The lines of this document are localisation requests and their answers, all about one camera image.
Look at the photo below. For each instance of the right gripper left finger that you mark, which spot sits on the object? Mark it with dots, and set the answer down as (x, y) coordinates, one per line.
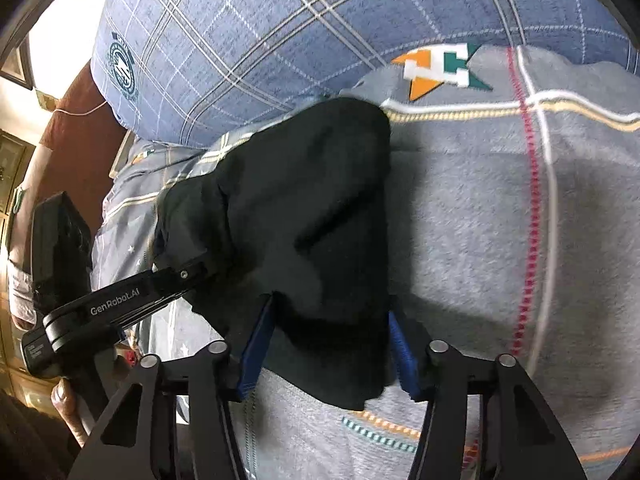
(136, 437)

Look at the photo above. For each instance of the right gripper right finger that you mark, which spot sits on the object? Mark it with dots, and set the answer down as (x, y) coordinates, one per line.
(484, 419)

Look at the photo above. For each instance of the black pants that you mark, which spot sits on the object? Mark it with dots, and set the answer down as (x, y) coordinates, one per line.
(291, 228)

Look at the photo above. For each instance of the person's left hand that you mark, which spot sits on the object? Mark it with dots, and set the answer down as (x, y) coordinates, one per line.
(64, 400)

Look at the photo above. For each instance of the brown wooden headboard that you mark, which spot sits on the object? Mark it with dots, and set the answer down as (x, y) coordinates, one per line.
(77, 149)

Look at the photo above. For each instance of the grey patterned bed sheet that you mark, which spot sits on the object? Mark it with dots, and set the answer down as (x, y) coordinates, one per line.
(514, 226)

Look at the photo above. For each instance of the blue plaid pillow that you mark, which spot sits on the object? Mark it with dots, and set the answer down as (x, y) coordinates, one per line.
(187, 71)

